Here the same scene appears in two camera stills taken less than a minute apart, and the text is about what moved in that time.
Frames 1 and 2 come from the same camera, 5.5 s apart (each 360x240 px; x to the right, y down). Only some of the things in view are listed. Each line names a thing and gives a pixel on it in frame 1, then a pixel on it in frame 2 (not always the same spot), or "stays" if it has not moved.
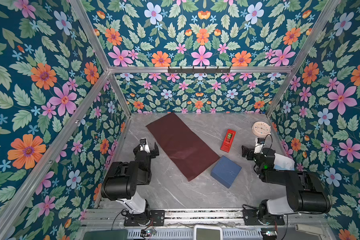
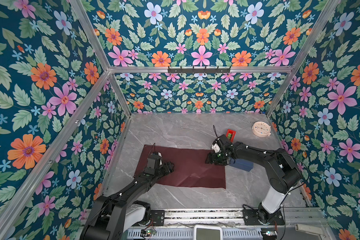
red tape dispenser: [228, 140] stays
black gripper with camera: [259, 145] to [216, 147]
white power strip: [302, 228] stays
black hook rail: [198, 71] stays
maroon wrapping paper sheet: [191, 155] to [190, 168]
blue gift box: [226, 171] to [243, 165]
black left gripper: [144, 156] to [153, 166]
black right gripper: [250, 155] to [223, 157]
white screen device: [207, 232] stays
